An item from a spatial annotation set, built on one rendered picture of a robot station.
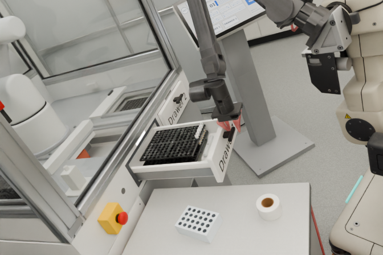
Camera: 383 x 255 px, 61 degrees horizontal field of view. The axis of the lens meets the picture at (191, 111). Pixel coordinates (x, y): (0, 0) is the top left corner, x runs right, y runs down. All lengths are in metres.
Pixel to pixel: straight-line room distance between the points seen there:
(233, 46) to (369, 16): 1.15
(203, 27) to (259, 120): 1.36
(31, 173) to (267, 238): 0.66
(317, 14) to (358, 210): 0.95
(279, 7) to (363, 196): 1.01
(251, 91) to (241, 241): 1.37
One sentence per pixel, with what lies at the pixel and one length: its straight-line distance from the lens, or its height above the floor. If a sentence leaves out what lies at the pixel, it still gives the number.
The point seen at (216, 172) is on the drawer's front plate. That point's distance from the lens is 1.07.
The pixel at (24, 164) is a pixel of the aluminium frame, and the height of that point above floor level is 1.21.
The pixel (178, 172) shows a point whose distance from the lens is 1.15.
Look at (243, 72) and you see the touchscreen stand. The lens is 2.14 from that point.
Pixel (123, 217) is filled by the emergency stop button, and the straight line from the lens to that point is 1.08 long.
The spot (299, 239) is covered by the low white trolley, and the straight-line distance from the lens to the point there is 0.98.
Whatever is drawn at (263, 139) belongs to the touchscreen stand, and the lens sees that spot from 2.43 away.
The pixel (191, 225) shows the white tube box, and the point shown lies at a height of 0.80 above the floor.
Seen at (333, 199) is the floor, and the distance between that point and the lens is 2.06.
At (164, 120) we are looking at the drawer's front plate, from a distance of 1.42.
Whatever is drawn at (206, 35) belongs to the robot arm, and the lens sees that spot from 1.07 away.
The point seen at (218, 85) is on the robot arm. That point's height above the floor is 1.10.
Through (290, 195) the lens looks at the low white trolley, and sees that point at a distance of 1.08.
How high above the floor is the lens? 1.55
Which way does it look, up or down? 28 degrees down
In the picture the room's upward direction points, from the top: 24 degrees counter-clockwise
